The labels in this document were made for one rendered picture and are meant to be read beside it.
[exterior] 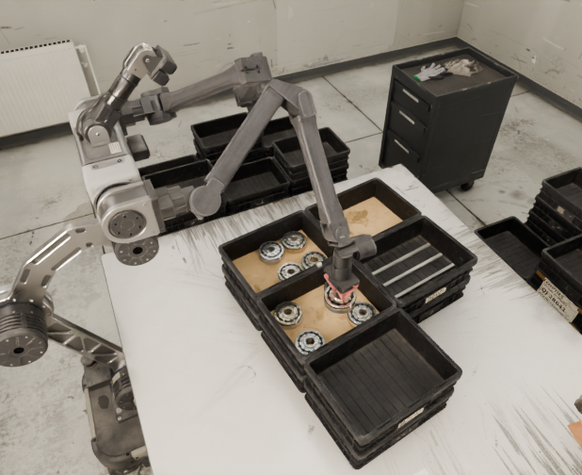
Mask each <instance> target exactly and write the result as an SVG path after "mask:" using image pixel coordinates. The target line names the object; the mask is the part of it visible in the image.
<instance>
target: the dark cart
mask: <svg viewBox="0 0 582 475"><path fill-rule="evenodd" d="M455 59H459V60H463V59H468V61H473V60H475V61H477V62H479V63H478V65H479V66H480V67H481V68H482V69H483V70H482V71H480V72H477V73H472V74H471V76H465V75H460V74H452V75H451V74H447V75H444V77H445V78H440V79H427V80H424V81H419V80H417V79H416V78H414V75H416V74H420V73H421V68H422V67H423V66H427V67H428V68H429V67H430V66H431V64H430V63H431V62H433V63H435V66H434V67H433V68H435V67H436V66H437V65H438V64H441V67H443V66H444V65H445V63H446V62H448V61H451V60H453V61H454V60H455ZM433 68H432V69H433ZM517 76H518V75H517V74H515V73H513V72H511V71H510V70H508V69H506V68H504V67H503V66H501V65H499V64H497V63H496V62H494V61H492V60H491V59H489V58H487V57H485V56H483V55H481V54H480V53H479V52H477V51H475V50H474V49H472V48H470V47H467V48H463V49H459V50H455V51H451V52H447V53H442V54H439V55H435V56H430V57H423V58H419V59H415V60H411V61H407V62H402V63H398V64H395V65H393V67H392V74H391V81H390V88H389V94H388V101H387V108H386V114H385V121H384V127H383V133H382V140H381V147H380V159H379V166H380V167H381V168H382V169H385V168H389V167H392V166H395V165H397V164H402V165H403V166H404V167H406V168H407V169H408V170H409V171H410V172H411V173H412V174H413V175H414V176H415V177H416V178H417V179H418V180H419V181H420V182H421V183H422V184H423V185H425V186H426V187H427V188H428V189H429V190H430V191H431V192H432V193H433V194H435V193H438V192H440V191H443V190H446V189H449V188H454V187H456V186H459V185H461V189H463V190H464V191H467V190H469V189H470V188H471V187H472V186H473V185H474V182H475V180H477V179H479V178H482V177H483V176H484V173H485V171H486V168H487V165H488V162H489V159H490V156H491V153H492V150H493V146H494V144H495V141H496V138H497V135H498V132H499V129H500V126H501V123H502V121H503V118H504V115H505V112H506V109H507V106H508V103H509V99H510V97H511V94H512V91H513V88H514V85H515V82H516V79H517Z"/></svg>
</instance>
